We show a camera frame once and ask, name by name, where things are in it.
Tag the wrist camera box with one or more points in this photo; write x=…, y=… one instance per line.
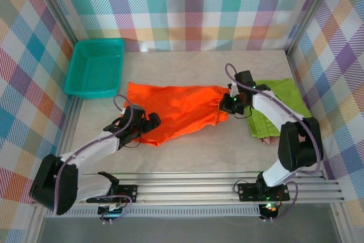
x=133, y=113
x=244, y=77

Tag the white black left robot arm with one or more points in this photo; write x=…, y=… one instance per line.
x=91, y=149

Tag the teal plastic basket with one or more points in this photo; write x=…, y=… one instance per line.
x=94, y=63

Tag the orange shorts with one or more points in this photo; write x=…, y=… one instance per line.
x=176, y=103

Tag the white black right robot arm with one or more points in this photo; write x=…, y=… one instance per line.
x=273, y=109

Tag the pink shorts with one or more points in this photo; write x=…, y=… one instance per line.
x=270, y=140

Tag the lime green shorts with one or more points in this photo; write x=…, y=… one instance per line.
x=293, y=98

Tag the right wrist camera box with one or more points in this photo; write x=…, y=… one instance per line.
x=244, y=77

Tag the aluminium frame post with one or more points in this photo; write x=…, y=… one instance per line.
x=313, y=6
x=57, y=6

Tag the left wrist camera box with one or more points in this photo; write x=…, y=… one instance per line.
x=133, y=113

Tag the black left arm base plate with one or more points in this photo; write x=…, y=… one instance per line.
x=128, y=190

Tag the aluminium base rail beam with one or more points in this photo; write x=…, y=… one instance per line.
x=185, y=191

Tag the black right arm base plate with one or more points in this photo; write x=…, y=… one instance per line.
x=247, y=190

